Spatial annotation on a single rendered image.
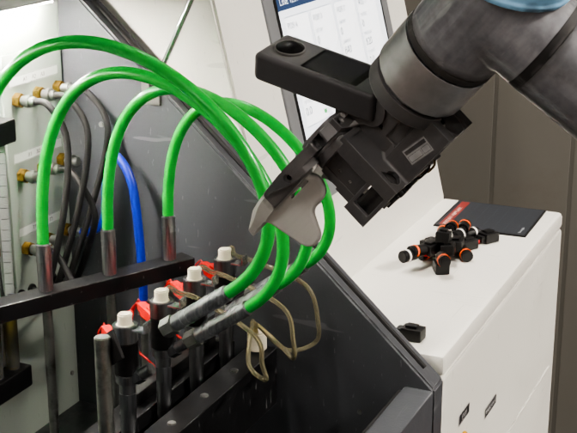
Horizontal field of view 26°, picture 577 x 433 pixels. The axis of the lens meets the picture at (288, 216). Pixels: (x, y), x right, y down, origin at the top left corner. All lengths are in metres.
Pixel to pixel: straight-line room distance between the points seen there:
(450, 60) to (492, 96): 2.32
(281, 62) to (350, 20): 1.03
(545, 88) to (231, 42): 0.84
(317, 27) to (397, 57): 0.99
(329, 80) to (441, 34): 0.13
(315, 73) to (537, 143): 2.25
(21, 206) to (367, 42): 0.69
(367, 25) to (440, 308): 0.53
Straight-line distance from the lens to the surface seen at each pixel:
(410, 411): 1.56
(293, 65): 0.99
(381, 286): 1.87
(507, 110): 3.21
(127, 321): 1.38
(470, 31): 0.87
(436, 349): 1.66
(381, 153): 0.98
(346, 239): 1.90
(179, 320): 1.34
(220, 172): 1.63
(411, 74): 0.91
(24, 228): 1.68
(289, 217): 1.03
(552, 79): 0.88
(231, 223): 1.65
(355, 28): 2.04
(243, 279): 1.29
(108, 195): 1.54
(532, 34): 0.87
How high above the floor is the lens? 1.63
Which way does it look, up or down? 17 degrees down
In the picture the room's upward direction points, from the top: straight up
